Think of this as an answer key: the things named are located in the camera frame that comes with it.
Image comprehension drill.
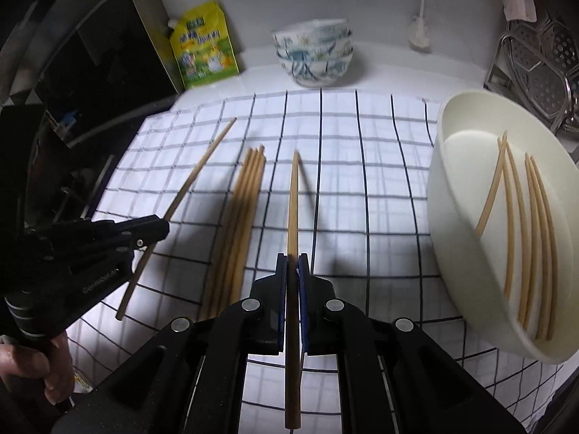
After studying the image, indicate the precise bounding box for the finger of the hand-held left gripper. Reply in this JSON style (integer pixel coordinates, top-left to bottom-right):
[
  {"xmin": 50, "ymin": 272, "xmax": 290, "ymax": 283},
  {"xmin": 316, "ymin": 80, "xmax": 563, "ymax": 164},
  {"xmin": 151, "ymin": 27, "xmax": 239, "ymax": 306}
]
[
  {"xmin": 117, "ymin": 234, "xmax": 169, "ymax": 252},
  {"xmin": 89, "ymin": 215, "xmax": 171, "ymax": 239}
]

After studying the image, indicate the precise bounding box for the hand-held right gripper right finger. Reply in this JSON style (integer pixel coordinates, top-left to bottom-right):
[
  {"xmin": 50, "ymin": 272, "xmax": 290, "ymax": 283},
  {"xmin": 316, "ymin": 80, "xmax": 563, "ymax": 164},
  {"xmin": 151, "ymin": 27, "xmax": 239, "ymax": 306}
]
[{"xmin": 296, "ymin": 253, "xmax": 528, "ymax": 434}]

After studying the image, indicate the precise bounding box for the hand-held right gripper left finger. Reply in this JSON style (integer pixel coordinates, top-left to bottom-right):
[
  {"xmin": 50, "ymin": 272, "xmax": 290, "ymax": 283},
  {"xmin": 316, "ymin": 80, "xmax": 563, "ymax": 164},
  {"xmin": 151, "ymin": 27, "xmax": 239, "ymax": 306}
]
[{"xmin": 50, "ymin": 253, "xmax": 290, "ymax": 434}]

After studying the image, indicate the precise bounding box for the tan bamboo chopstick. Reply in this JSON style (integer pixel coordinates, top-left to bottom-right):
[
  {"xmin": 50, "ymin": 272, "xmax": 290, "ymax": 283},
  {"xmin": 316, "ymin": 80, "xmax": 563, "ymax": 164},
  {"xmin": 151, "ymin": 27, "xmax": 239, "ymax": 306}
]
[
  {"xmin": 475, "ymin": 131, "xmax": 510, "ymax": 236},
  {"xmin": 498, "ymin": 137, "xmax": 521, "ymax": 299},
  {"xmin": 284, "ymin": 150, "xmax": 303, "ymax": 430},
  {"xmin": 520, "ymin": 154, "xmax": 544, "ymax": 331},
  {"xmin": 530, "ymin": 157, "xmax": 558, "ymax": 342},
  {"xmin": 115, "ymin": 116, "xmax": 238, "ymax": 322}
]

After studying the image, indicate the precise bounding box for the pile of wooden chopsticks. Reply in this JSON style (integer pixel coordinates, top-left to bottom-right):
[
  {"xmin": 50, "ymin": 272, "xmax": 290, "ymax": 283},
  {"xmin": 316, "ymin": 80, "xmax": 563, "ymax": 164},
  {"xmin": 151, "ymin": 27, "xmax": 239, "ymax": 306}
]
[{"xmin": 199, "ymin": 144, "xmax": 267, "ymax": 322}]

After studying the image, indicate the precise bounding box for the white round plastic basin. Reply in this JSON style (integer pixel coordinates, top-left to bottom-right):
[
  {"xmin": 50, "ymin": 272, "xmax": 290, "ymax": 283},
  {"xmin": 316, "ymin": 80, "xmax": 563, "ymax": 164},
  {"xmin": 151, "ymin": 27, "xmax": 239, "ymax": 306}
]
[{"xmin": 427, "ymin": 89, "xmax": 579, "ymax": 365}]

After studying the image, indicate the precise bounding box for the white black checked cloth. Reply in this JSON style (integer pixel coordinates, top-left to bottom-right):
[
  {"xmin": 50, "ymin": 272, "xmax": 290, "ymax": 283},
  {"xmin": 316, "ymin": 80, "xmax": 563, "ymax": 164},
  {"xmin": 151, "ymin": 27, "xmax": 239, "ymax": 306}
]
[{"xmin": 68, "ymin": 89, "xmax": 562, "ymax": 434}]

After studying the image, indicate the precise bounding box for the black glass range hood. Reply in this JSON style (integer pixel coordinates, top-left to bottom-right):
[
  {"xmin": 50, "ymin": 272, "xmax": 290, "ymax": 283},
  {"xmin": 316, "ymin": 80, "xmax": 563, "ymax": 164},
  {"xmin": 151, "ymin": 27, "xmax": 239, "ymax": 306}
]
[{"xmin": 0, "ymin": 0, "xmax": 182, "ymax": 218}]

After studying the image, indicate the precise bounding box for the yellow seasoning pouch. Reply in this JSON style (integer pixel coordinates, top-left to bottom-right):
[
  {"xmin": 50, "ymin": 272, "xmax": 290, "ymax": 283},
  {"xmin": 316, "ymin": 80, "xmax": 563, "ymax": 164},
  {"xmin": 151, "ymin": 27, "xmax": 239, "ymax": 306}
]
[{"xmin": 168, "ymin": 1, "xmax": 240, "ymax": 91}]

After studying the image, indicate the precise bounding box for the steel dish rack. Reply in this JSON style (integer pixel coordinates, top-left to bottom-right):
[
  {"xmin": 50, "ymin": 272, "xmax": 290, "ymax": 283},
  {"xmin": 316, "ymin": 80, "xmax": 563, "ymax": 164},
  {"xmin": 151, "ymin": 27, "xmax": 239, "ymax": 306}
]
[{"xmin": 484, "ymin": 31, "xmax": 579, "ymax": 145}]

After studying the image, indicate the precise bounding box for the white power cord with plug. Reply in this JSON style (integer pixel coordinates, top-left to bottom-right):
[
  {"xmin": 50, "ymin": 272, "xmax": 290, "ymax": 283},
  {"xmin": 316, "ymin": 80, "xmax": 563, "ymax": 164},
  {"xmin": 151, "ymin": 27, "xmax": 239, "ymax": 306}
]
[{"xmin": 409, "ymin": 0, "xmax": 431, "ymax": 50}]

